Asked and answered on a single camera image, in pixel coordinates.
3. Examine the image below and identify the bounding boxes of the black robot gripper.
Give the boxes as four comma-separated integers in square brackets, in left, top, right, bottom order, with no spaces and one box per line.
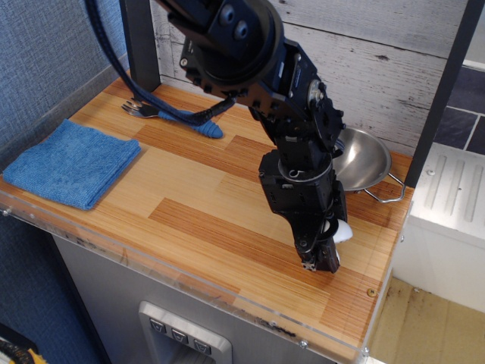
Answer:
[259,150,348,273]

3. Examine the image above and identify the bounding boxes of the white toy mushroom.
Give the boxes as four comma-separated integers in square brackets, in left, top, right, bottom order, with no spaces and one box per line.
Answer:
[322,219,353,262]

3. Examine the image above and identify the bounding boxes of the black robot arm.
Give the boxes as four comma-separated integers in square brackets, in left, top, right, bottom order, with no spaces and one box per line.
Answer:
[161,1,347,272]

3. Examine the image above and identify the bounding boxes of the blue folded cloth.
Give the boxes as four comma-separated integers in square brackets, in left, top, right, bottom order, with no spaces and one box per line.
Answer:
[3,119,141,211]

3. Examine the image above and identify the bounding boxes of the white toy sink unit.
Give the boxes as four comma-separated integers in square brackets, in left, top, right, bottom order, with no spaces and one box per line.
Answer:
[393,143,484,312]

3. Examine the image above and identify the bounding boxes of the silver dispenser button panel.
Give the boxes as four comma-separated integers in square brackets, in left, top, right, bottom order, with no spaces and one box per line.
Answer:
[139,301,233,363]

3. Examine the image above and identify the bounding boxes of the yellow object bottom left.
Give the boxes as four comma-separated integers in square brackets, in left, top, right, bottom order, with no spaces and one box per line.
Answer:
[1,336,47,364]

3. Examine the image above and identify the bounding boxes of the small steel two-handled pan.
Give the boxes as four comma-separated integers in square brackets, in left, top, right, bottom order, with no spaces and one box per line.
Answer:
[333,127,406,203]

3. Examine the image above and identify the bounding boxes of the blue-handled metal spork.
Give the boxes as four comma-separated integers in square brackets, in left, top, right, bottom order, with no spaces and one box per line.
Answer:
[121,98,224,139]

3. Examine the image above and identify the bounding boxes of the dark right shelf post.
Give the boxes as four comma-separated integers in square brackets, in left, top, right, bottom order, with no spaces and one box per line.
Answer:
[405,0,484,188]

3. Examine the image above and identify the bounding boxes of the dark shelf post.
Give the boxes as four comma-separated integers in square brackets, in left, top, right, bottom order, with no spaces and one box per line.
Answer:
[119,0,161,91]
[405,0,484,188]

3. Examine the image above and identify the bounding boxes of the dark left shelf post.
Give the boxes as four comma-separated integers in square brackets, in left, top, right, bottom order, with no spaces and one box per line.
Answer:
[119,0,161,91]

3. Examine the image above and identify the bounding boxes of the blue braided robot cable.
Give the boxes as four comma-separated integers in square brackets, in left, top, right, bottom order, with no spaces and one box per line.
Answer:
[83,0,238,125]

